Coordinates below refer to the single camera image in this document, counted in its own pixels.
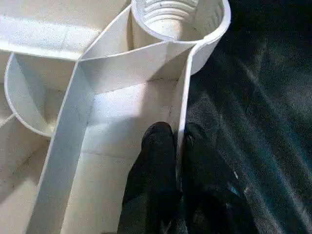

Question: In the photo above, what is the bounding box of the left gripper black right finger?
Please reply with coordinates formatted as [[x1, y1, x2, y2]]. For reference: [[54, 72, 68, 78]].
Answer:
[[179, 122, 260, 234]]

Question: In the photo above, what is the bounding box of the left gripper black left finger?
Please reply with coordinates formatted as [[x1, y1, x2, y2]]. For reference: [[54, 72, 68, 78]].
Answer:
[[116, 121, 180, 234]]

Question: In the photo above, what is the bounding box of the white plastic table top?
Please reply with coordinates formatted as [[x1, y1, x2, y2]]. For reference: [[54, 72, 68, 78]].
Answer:
[[0, 0, 232, 234]]

